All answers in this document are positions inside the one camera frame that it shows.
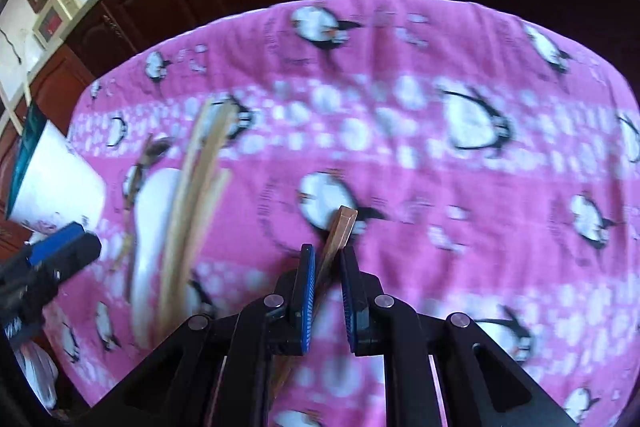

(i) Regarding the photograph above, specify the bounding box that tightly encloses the white cup with teal rim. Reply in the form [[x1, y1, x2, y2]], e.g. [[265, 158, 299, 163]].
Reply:
[[7, 102, 108, 233]]

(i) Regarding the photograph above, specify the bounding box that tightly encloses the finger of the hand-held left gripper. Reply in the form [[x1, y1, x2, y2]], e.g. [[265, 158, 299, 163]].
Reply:
[[27, 222, 103, 283]]

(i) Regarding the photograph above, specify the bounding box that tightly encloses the white cloth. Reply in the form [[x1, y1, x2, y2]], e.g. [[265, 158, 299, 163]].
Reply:
[[14, 337, 62, 410]]

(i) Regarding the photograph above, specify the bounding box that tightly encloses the pink penguin print blanket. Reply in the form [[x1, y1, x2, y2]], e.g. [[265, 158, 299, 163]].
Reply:
[[60, 0, 633, 427]]

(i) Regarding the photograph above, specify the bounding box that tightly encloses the brown wooden chopstick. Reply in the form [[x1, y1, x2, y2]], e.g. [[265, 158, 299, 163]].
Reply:
[[270, 205, 359, 413]]

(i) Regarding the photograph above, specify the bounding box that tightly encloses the white ceramic spoon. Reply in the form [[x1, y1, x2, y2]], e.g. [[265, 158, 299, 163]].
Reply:
[[130, 168, 187, 348]]

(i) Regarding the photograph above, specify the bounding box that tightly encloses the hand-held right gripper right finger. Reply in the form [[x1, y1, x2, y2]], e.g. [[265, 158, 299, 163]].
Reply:
[[339, 247, 576, 427]]

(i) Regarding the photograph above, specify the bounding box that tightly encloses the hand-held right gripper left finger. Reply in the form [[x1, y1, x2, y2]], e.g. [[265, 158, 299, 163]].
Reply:
[[82, 244, 318, 427]]

